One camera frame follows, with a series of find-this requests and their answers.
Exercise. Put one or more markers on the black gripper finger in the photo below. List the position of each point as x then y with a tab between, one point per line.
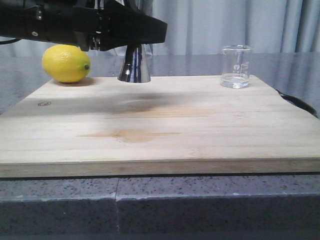
124	24

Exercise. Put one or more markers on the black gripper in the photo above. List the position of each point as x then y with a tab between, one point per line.
67	22

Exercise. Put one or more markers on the silver double jigger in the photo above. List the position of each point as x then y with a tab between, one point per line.
134	68

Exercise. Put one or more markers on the clear glass beaker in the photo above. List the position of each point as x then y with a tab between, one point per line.
236	66

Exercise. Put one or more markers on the yellow lemon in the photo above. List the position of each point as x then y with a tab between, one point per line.
66	63

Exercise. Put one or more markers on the grey curtain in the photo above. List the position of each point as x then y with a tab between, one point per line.
202	27

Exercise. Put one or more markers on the wooden cutting board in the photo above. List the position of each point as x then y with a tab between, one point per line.
171	125

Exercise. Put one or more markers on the black cutting board handle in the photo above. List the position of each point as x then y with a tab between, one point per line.
298	103

